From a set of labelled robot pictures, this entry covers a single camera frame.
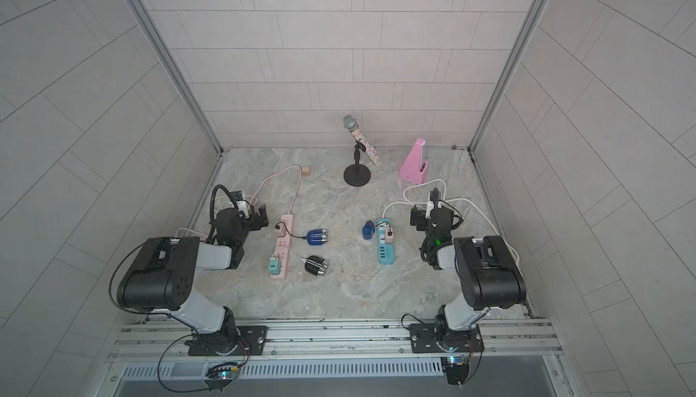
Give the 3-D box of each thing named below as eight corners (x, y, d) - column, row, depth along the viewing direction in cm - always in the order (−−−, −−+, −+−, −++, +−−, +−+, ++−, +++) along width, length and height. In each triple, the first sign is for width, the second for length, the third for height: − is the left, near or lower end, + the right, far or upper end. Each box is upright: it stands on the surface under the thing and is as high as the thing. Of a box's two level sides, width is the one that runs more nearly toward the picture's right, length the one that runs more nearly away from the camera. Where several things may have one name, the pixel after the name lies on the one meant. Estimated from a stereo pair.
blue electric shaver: (306, 245, 91) (305, 241, 88) (308, 232, 94) (307, 228, 91) (327, 245, 91) (326, 241, 88) (328, 232, 94) (327, 228, 91)
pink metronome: (400, 179, 108) (406, 148, 94) (403, 166, 112) (409, 135, 99) (422, 184, 106) (431, 153, 93) (424, 171, 111) (434, 140, 97)
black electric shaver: (303, 269, 85) (302, 266, 83) (311, 255, 88) (310, 252, 86) (320, 278, 84) (319, 275, 81) (328, 263, 87) (328, 260, 84)
